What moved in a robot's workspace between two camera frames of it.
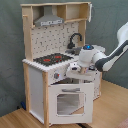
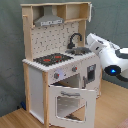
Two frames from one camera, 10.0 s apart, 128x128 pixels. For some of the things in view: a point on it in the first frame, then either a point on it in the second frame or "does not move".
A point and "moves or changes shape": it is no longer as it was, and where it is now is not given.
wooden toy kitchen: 54,35 does not move
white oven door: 71,103 moves or changes shape
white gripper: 80,70 to 103,48
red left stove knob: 56,75 does not move
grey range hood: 48,18 does not move
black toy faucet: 71,44 does not move
